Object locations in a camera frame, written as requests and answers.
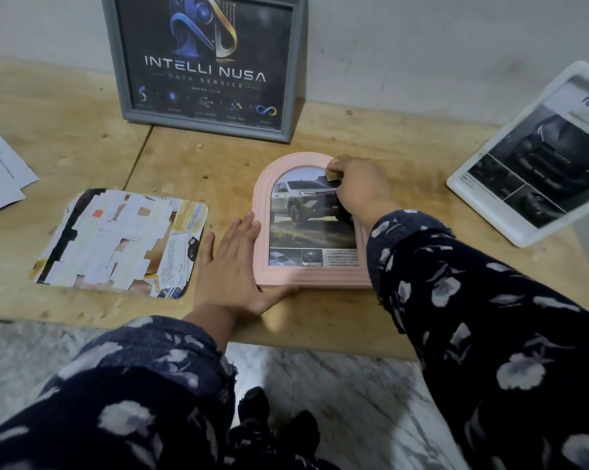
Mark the person's right foot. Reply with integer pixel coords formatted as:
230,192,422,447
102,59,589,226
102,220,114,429
279,411,321,454

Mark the person's right forearm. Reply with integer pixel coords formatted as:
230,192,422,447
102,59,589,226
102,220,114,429
365,209,589,470

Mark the person's left forearm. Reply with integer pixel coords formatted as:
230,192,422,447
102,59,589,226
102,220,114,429
0,304,239,470

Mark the person's right hand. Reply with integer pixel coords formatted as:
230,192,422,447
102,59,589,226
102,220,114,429
326,157,401,233

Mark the white logo print sheet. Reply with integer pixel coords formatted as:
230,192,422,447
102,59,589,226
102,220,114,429
0,116,40,189

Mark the pink arched picture frame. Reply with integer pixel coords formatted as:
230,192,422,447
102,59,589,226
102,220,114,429
251,152,374,290

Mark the person's left foot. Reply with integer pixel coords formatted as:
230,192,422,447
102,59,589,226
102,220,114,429
238,386,271,428

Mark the grey picture frame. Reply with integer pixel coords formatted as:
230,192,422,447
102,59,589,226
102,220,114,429
101,0,309,144

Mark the person's dark floral dress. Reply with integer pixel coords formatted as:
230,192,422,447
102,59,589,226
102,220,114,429
223,420,340,470

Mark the white picture frame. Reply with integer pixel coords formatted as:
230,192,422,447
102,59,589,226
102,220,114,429
446,61,589,249

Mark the pale paper sheet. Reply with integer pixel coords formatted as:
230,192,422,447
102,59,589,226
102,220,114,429
29,189,210,300

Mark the person's left hand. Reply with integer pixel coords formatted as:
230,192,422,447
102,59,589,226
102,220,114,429
192,211,300,324

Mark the person's foot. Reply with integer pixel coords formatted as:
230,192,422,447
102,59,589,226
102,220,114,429
238,386,271,428
279,411,321,454

